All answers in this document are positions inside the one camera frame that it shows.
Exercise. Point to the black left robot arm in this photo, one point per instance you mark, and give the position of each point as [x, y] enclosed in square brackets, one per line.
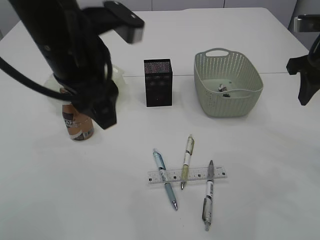
[78, 58]

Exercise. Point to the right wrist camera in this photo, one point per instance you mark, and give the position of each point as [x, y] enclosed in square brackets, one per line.
[307, 23]

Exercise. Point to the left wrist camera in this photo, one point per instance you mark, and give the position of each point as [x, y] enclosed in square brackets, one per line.
[114, 16]

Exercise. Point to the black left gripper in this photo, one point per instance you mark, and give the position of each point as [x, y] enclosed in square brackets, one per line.
[99, 103]

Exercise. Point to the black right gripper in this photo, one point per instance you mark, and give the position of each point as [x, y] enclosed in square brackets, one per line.
[309, 68]

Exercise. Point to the black mesh pen holder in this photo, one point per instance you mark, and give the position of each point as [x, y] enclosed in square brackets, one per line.
[158, 75]

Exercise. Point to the green plastic basket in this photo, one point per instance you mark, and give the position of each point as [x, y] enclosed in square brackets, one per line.
[235, 71]

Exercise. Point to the paper ball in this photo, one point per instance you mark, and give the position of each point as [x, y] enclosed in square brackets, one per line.
[223, 89]

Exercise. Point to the clear plastic ruler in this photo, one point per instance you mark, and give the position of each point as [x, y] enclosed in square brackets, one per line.
[198, 174]

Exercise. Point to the yellow grip pen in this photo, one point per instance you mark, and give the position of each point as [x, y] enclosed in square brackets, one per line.
[187, 159]

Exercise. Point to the green wavy glass plate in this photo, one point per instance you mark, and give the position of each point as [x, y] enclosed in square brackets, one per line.
[117, 77]

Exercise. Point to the blue grip pen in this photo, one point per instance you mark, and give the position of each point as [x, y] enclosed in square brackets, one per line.
[167, 185]

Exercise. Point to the grey white pen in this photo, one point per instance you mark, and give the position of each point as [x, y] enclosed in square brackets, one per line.
[208, 200]

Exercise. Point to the brown coffee bottle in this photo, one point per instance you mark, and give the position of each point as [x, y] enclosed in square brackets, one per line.
[79, 126]

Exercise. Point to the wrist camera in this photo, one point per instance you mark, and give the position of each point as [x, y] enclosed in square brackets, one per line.
[114, 16]
[307, 23]

